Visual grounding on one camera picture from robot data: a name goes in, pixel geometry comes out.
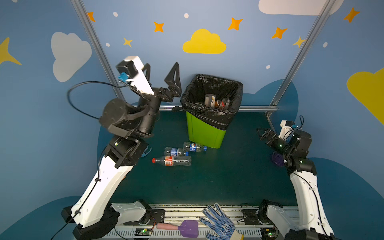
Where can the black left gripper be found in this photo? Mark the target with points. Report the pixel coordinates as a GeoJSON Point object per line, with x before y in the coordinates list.
{"type": "Point", "coordinates": [162, 92]}

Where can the brown sauce bottle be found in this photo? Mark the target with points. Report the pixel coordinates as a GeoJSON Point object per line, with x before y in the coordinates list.
{"type": "Point", "coordinates": [217, 103]}

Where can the purple toy shovel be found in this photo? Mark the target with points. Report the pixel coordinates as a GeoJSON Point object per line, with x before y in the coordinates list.
{"type": "Point", "coordinates": [188, 228]}

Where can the blue dotted work glove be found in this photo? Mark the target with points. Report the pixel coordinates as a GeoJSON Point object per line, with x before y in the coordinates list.
{"type": "Point", "coordinates": [216, 220]}

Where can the blue label bottle behind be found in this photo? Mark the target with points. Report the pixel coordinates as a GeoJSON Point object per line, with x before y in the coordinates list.
{"type": "Point", "coordinates": [194, 147]}

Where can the green plastic bin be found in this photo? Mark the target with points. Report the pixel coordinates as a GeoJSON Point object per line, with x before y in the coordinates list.
{"type": "Point", "coordinates": [203, 133]}

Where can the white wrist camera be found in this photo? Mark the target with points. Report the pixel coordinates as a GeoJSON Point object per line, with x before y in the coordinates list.
{"type": "Point", "coordinates": [287, 127]}
{"type": "Point", "coordinates": [130, 70]}

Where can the red label juice bottle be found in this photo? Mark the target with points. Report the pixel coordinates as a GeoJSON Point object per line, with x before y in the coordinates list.
{"type": "Point", "coordinates": [224, 104]}

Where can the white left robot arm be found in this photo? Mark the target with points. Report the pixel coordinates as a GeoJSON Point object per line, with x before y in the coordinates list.
{"type": "Point", "coordinates": [94, 214]}

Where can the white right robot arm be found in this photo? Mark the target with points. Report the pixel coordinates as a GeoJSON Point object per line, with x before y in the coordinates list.
{"type": "Point", "coordinates": [313, 223]}

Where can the purple plastic vase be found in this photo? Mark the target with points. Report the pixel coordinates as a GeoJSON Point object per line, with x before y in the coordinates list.
{"type": "Point", "coordinates": [278, 159]}

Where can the clear bottle red cap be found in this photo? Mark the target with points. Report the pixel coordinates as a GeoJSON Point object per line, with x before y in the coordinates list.
{"type": "Point", "coordinates": [173, 161]}

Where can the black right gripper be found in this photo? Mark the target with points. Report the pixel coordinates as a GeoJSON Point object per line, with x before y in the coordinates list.
{"type": "Point", "coordinates": [269, 137]}

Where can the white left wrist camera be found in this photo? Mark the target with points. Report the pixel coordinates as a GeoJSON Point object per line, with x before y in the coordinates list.
{"type": "Point", "coordinates": [130, 70]}

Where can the blue label water bottle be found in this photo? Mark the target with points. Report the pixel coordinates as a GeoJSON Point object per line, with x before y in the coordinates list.
{"type": "Point", "coordinates": [175, 152]}

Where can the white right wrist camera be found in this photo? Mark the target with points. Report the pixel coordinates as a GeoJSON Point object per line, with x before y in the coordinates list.
{"type": "Point", "coordinates": [287, 127]}

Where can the black bin liner bag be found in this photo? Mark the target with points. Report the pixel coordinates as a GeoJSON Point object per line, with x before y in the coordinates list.
{"type": "Point", "coordinates": [193, 98]}

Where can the blue plastic toy rake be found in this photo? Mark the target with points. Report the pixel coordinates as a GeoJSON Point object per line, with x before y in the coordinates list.
{"type": "Point", "coordinates": [146, 152]}

